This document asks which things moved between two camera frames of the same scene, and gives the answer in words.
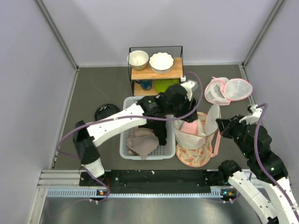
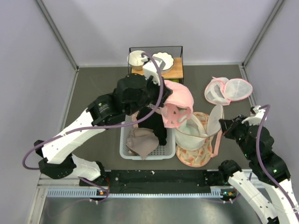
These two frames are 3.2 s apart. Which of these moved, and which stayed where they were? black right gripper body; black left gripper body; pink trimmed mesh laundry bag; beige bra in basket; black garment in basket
Moved: black left gripper body
Stayed: black right gripper body; pink trimmed mesh laundry bag; black garment in basket; beige bra in basket
